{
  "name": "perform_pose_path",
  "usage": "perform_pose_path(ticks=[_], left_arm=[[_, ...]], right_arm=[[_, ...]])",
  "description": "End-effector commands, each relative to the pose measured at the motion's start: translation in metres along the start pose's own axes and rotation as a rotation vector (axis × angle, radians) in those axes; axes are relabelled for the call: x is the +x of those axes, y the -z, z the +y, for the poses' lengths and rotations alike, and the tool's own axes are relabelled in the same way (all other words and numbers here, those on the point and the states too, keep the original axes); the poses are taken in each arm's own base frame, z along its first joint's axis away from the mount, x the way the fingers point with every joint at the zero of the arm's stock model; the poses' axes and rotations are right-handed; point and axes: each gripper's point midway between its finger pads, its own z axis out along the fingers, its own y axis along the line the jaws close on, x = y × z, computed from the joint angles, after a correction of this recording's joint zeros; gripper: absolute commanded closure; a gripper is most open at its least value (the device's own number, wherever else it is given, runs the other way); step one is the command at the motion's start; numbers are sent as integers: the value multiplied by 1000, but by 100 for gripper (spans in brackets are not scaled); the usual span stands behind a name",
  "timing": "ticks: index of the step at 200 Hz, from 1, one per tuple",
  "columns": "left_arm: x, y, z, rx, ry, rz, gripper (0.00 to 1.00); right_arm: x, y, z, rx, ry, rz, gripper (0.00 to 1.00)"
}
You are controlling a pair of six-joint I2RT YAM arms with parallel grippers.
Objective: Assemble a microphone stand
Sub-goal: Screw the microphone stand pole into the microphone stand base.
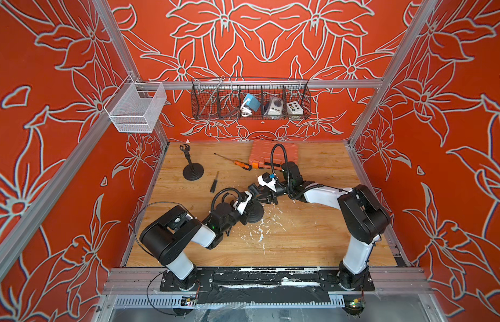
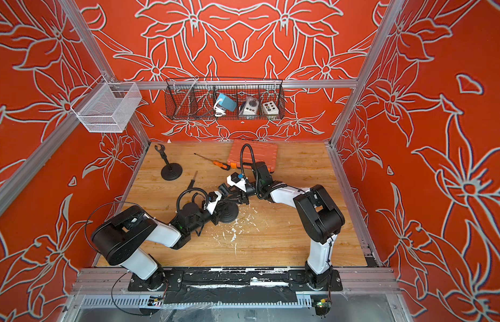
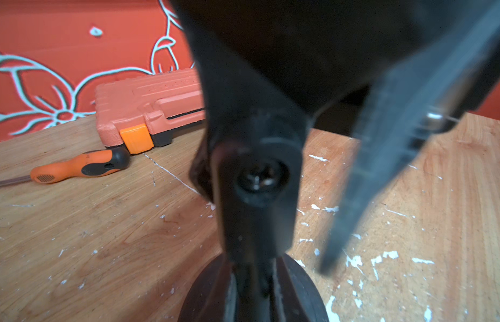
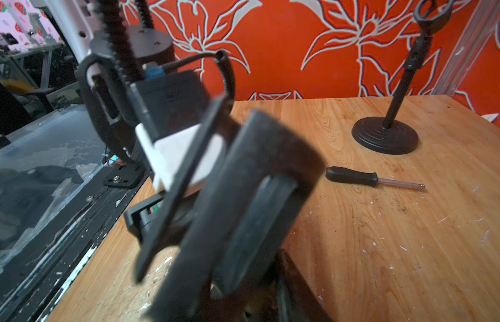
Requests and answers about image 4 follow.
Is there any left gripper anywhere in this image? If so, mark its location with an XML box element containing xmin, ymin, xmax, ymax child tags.
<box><xmin>124</xmin><ymin>94</ymin><xmax>229</xmax><ymax>284</ymax></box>

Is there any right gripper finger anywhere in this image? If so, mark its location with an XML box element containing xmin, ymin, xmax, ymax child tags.
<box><xmin>274</xmin><ymin>250</ymin><xmax>333</xmax><ymax>321</ymax></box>

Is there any black round stand base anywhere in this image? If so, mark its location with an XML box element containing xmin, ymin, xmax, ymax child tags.
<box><xmin>352</xmin><ymin>117</ymin><xmax>419</xmax><ymax>155</ymax></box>

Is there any black microphone stand pole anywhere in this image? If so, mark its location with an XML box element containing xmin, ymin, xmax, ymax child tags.
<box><xmin>382</xmin><ymin>0</ymin><xmax>454</xmax><ymax>129</ymax></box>

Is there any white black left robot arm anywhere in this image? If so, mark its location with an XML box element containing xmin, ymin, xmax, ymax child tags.
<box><xmin>47</xmin><ymin>1</ymin><xmax>239</xmax><ymax>252</ymax></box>

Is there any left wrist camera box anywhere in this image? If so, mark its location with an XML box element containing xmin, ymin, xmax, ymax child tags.
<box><xmin>128</xmin><ymin>71</ymin><xmax>210</xmax><ymax>193</ymax></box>

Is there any black handled screwdriver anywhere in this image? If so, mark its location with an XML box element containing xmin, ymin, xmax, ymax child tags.
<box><xmin>325</xmin><ymin>166</ymin><xmax>426</xmax><ymax>191</ymax></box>

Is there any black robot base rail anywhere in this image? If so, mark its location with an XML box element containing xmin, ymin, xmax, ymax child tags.
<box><xmin>0</xmin><ymin>168</ymin><xmax>148</xmax><ymax>321</ymax></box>

